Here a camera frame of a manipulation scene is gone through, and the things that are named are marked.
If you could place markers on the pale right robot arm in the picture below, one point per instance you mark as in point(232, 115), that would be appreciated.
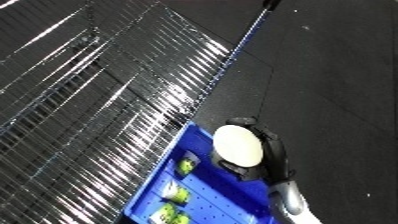
point(288, 201)

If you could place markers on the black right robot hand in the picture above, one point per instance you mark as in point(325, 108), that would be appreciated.
point(277, 156)

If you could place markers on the white paper cup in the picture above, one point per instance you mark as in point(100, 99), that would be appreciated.
point(237, 145)

